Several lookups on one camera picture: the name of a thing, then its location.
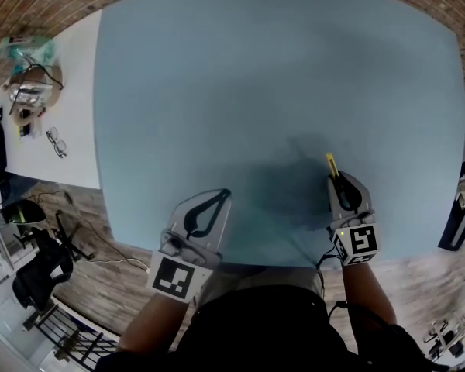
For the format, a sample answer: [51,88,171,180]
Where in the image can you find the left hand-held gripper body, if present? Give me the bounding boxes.
[146,229,222,305]

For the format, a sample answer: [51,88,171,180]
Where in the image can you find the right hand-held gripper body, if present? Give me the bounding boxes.
[329,209,381,267]

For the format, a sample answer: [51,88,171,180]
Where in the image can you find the yellow black utility knife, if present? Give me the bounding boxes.
[325,153,341,180]

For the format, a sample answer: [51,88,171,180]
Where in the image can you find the person's right forearm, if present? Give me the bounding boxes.
[340,262,398,327]

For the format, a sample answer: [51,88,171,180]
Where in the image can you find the person's left forearm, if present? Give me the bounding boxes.
[115,294,195,354]

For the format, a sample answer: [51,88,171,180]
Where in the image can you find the person's shorts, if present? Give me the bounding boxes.
[195,263,326,309]

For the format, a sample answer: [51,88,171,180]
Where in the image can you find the black chair with clothes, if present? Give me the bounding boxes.
[437,160,465,252]

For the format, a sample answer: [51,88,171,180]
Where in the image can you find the person's torso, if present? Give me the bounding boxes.
[95,284,450,372]

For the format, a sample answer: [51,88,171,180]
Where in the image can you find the black metal railing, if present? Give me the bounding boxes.
[22,304,119,372]

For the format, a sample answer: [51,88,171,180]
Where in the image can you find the grey chair base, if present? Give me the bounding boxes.
[422,318,465,360]

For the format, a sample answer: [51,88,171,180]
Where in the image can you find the black office chair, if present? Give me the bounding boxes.
[12,209,96,312]

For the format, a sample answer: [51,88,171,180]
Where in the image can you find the light blue table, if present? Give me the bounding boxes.
[92,0,465,269]

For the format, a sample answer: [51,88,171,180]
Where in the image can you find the eyeglasses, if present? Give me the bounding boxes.
[45,126,69,160]

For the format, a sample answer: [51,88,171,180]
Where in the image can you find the long white table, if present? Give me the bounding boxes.
[0,9,104,191]

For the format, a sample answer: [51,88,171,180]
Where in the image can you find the black green bag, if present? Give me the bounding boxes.
[0,199,47,232]

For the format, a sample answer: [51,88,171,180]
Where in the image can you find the steel kettle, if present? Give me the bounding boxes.
[8,63,65,118]

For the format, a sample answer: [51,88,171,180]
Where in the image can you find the green spray bottle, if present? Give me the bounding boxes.
[0,35,57,64]

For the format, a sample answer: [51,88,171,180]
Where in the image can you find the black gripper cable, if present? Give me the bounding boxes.
[315,246,348,318]

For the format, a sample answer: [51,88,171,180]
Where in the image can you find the white floor cable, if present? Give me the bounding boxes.
[119,257,150,274]

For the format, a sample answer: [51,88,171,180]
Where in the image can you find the black floor cable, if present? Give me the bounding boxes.
[22,190,148,270]

